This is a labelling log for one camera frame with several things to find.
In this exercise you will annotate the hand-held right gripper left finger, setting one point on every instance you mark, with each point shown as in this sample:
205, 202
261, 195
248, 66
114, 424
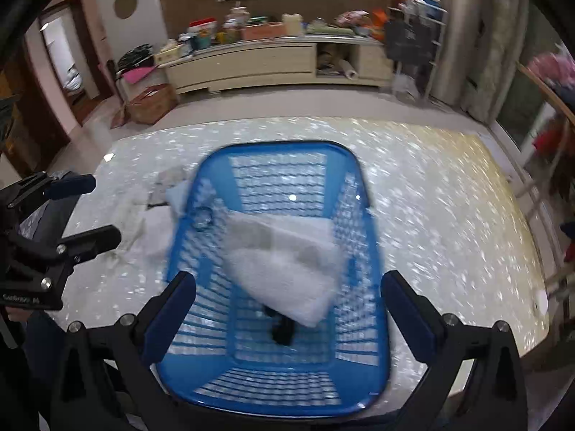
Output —
176, 318

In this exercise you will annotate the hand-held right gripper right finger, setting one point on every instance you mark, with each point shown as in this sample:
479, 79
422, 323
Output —
409, 318

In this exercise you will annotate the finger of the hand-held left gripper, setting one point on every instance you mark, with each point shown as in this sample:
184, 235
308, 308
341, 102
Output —
71, 185
92, 242

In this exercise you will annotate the white towel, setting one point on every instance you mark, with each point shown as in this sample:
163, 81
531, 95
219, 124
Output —
283, 260

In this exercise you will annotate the blue plastic basket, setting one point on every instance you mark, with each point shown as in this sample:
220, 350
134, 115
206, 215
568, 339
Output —
287, 381

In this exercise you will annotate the white clothes on table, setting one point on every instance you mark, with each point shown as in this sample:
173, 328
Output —
134, 215

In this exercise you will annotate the person's dark pants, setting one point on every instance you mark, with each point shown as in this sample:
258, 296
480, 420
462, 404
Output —
40, 350

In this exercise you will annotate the pale blue cloth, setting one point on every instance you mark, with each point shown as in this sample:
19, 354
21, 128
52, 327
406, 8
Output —
179, 200

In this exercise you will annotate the black small object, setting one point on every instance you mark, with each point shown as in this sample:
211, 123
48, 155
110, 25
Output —
283, 330

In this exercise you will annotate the brown cardboard box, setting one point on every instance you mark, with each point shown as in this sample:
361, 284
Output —
150, 104

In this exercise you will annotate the pink flat sheet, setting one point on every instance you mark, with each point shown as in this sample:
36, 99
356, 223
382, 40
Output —
137, 74

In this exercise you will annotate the brown wooden door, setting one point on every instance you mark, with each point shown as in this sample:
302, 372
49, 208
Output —
90, 54

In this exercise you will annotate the black bag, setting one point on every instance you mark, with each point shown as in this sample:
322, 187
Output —
134, 56

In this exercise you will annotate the yellow tissue box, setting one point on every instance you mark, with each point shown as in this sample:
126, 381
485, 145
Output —
167, 55

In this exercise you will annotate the beige television cabinet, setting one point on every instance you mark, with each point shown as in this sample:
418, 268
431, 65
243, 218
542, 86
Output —
251, 65

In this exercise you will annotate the red cloth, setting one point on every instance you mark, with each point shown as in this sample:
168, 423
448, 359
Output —
549, 139

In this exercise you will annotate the red flat box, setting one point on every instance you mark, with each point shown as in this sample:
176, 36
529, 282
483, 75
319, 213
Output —
264, 31

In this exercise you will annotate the rolled paper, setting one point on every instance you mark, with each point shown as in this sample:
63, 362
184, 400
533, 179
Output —
349, 68

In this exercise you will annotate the wooden rack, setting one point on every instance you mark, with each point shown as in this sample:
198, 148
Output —
552, 98

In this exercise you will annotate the white plastic jug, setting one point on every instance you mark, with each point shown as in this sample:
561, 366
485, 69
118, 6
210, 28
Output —
292, 23

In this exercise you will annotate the dark hanging garment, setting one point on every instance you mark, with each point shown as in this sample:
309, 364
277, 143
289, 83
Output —
409, 40

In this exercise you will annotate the beige curtain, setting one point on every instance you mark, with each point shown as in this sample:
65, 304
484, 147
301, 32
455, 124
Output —
480, 40

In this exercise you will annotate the white drying rack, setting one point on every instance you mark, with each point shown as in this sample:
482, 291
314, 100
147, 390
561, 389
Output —
438, 31

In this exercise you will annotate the pink cloth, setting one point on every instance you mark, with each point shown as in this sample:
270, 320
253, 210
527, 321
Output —
550, 65

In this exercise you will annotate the round wall ornament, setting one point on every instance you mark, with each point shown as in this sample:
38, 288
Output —
125, 3

